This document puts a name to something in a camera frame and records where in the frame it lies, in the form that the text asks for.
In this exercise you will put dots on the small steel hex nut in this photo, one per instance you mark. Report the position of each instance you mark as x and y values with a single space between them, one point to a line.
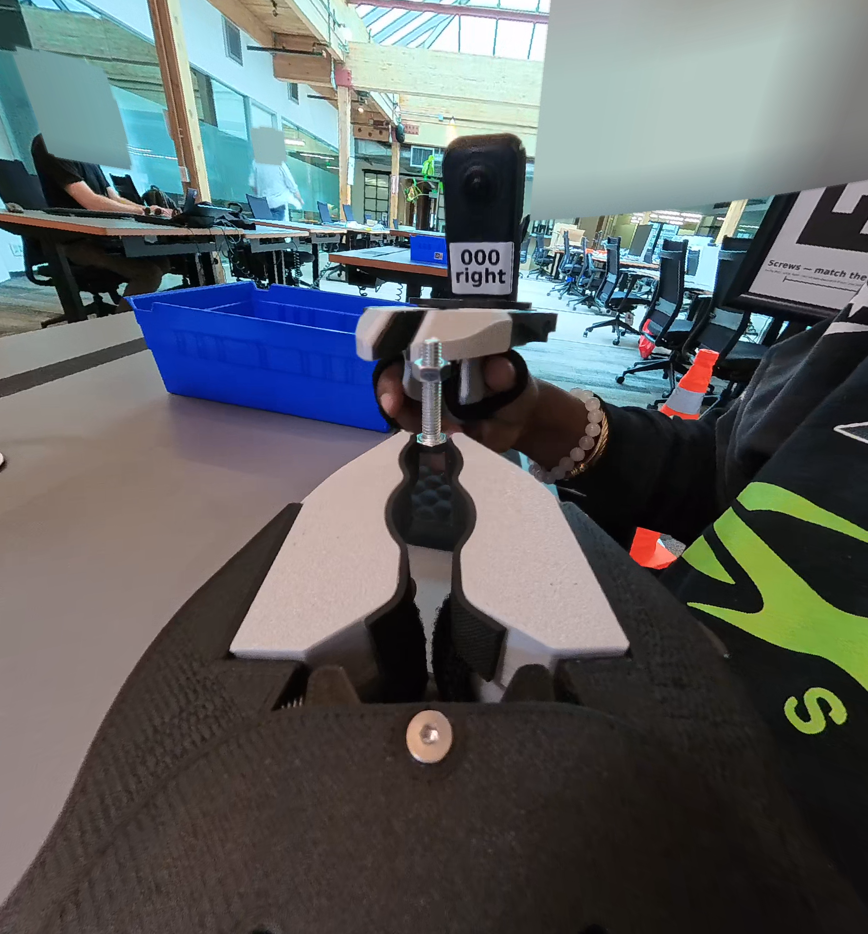
429 368

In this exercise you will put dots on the thin long steel bolt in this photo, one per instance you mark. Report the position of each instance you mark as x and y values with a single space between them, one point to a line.
431 408

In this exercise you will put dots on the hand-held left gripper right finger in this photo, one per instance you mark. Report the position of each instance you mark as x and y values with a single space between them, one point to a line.
543 569

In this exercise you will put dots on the blue plastic bin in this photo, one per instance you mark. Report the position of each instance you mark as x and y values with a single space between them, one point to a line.
259 357
426 248

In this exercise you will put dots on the person's black printed shirt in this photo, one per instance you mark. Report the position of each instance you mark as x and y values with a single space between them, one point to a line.
806 620

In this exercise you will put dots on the person's right forearm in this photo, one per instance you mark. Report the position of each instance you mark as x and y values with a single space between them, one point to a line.
660 467

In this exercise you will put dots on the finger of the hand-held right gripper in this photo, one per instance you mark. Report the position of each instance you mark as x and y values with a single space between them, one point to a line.
375 332
477 332

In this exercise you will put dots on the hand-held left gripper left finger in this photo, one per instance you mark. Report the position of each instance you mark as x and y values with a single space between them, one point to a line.
317 569

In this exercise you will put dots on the black foam pad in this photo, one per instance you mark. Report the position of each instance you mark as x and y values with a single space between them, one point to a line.
434 511

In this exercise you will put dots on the green potted plant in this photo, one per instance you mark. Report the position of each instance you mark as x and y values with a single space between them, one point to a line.
428 168

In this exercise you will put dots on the black office chair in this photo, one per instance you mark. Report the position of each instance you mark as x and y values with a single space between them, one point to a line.
725 328
7 179
671 284

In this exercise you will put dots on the person's right hand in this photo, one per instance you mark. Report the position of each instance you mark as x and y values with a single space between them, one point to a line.
543 416

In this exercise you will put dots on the wooden office table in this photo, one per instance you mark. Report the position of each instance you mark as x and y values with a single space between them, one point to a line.
383 259
113 226

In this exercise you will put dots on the black framed instruction sign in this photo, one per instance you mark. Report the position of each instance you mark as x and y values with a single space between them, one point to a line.
791 284

